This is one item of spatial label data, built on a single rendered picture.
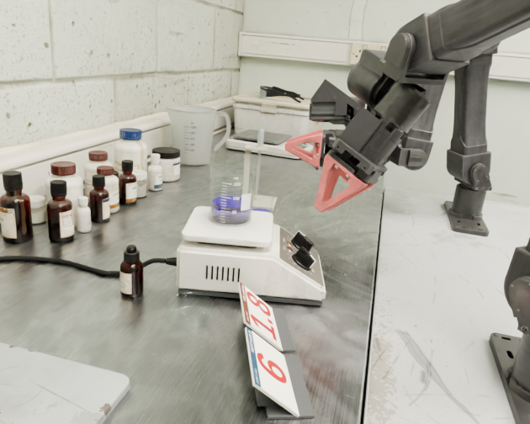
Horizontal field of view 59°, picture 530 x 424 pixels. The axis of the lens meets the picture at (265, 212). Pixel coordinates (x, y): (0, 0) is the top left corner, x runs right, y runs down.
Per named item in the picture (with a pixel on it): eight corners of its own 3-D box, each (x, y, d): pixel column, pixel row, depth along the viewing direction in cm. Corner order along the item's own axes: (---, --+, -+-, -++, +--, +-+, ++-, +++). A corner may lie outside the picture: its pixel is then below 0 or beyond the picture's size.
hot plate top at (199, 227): (273, 217, 72) (273, 211, 72) (272, 248, 61) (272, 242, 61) (195, 210, 72) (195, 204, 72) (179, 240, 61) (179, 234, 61)
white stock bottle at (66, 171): (91, 225, 84) (88, 166, 80) (55, 232, 80) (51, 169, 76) (76, 215, 88) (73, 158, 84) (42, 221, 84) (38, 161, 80)
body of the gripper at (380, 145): (328, 148, 63) (363, 102, 61) (347, 152, 72) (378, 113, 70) (366, 178, 61) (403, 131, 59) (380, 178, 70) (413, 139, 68)
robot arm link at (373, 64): (331, 93, 70) (357, 9, 64) (377, 95, 74) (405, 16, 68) (377, 129, 62) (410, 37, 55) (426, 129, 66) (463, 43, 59)
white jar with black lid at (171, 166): (151, 182, 112) (151, 152, 110) (152, 174, 119) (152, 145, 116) (179, 182, 114) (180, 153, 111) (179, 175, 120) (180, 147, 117)
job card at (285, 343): (283, 310, 62) (285, 283, 61) (295, 352, 53) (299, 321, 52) (235, 310, 61) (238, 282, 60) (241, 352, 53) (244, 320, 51)
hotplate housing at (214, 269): (316, 267, 75) (323, 219, 73) (324, 310, 63) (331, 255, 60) (178, 254, 76) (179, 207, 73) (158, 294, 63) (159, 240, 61)
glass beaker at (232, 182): (254, 217, 70) (258, 161, 68) (251, 232, 64) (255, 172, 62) (208, 212, 71) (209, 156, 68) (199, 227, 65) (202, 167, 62)
